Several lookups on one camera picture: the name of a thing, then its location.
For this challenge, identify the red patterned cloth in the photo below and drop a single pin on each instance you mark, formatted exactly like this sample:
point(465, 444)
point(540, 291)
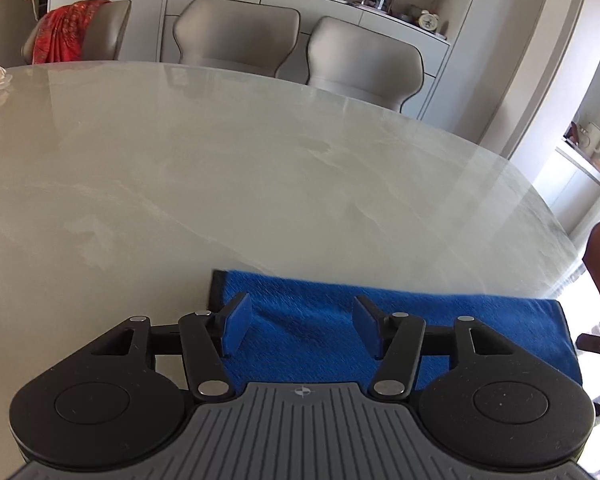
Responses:
point(67, 30)

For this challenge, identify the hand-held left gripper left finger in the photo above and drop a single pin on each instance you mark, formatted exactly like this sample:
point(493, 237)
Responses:
point(237, 322)

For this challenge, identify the pale ceramic jug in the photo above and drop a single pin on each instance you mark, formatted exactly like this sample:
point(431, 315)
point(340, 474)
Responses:
point(591, 139)

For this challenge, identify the white sideboard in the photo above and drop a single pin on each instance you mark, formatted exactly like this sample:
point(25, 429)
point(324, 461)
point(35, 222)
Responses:
point(430, 75)

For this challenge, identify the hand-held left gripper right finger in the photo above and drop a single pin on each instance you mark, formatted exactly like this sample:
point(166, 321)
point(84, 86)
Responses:
point(367, 327)

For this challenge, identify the blue and grey towel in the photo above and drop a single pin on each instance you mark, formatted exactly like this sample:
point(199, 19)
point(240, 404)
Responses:
point(305, 320)

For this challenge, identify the small alarm clock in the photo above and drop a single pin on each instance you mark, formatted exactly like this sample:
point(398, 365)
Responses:
point(429, 21)

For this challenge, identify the white side cabinet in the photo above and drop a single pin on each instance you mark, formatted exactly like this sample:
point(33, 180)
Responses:
point(580, 165)

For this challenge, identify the beige dining chair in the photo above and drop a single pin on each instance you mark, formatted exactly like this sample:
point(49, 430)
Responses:
point(235, 32)
point(365, 60)

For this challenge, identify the beige chair with red cloth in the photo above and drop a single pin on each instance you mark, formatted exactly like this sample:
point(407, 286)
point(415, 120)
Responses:
point(117, 30)

